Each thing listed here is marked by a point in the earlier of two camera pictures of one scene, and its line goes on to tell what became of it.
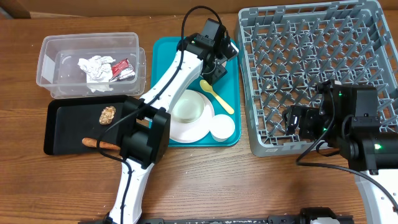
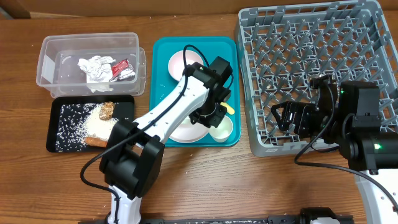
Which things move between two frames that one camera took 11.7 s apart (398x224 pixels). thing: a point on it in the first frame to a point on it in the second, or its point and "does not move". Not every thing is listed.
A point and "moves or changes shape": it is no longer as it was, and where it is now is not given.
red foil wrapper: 123,71 does not move
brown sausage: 91,142 does not move
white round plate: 193,132 does not move
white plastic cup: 222,127 does not move
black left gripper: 220,70 to 214,120
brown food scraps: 107,115 moves or changes shape
